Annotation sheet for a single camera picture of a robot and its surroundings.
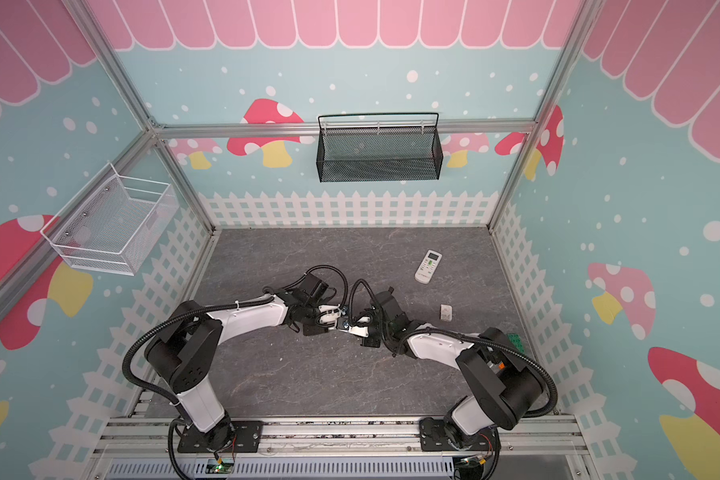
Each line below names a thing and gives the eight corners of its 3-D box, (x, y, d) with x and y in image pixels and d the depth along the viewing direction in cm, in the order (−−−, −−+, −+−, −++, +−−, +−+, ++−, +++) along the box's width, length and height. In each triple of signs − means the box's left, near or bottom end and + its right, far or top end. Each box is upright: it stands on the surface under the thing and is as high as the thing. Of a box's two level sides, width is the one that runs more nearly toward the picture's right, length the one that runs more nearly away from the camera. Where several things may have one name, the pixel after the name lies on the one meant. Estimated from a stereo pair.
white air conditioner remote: (413, 279, 108) (413, 275, 106) (427, 251, 116) (427, 247, 114) (428, 285, 106) (429, 281, 104) (441, 256, 114) (443, 253, 112)
